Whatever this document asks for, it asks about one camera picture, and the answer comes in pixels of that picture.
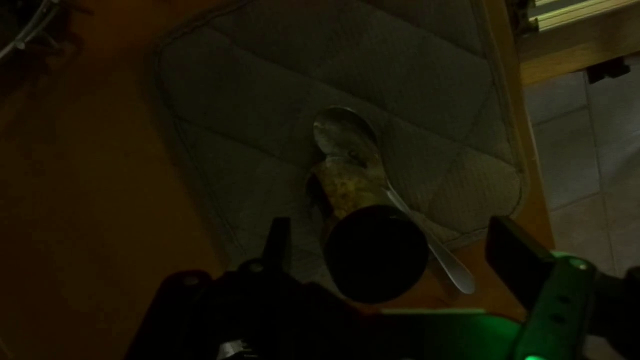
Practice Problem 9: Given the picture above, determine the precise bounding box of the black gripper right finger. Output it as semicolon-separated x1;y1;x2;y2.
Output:
486;215;596;360

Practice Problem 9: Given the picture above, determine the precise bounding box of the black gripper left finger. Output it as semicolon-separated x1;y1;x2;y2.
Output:
261;217;292;272

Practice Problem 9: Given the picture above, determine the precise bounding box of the spice bottle with black cap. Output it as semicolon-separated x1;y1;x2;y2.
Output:
307;160;430;304

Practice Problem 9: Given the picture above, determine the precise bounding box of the metal spoon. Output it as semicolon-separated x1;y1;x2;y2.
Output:
311;107;475;293

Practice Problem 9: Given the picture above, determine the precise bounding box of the grey quilted pot holder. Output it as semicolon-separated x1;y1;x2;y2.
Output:
153;0;523;278

